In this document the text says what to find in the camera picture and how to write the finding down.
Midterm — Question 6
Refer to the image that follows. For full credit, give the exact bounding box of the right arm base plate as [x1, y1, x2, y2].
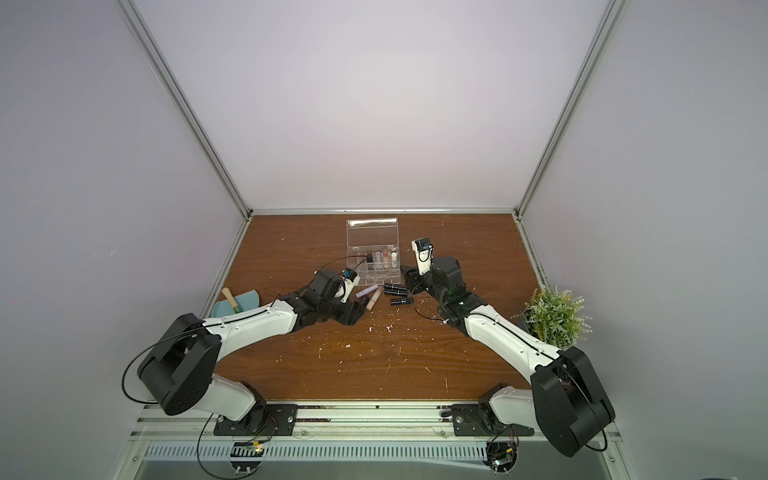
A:
[440, 403, 534, 437]

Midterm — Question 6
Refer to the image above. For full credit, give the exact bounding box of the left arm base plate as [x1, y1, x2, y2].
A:
[213, 403, 298, 437]

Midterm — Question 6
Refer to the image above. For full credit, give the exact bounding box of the aluminium front rail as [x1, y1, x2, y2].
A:
[128, 400, 622, 445]

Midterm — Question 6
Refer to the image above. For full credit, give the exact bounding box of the clear acrylic lipstick organizer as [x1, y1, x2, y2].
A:
[346, 218, 401, 286]

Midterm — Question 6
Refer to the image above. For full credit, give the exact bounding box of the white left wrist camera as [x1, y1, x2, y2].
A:
[336, 268, 360, 304]

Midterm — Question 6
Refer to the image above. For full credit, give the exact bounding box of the teal dustpan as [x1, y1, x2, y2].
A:
[210, 289, 261, 319]

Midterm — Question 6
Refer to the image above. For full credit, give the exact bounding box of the beige lipstick tube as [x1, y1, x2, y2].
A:
[366, 286, 384, 311]

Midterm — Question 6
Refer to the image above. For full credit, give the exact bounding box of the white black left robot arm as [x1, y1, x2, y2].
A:
[137, 268, 367, 421]

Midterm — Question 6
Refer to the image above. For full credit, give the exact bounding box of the green rake wooden handle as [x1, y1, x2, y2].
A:
[221, 287, 243, 314]

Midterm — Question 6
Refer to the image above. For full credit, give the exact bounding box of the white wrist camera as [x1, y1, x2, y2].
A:
[336, 268, 360, 304]
[411, 237, 433, 276]

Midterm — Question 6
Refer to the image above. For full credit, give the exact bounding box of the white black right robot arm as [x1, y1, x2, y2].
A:
[400, 256, 616, 457]

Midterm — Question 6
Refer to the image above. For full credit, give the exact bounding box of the green potted plant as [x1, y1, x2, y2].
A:
[523, 288, 592, 350]

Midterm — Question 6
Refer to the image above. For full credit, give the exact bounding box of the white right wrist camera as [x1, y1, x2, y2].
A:
[411, 237, 433, 276]

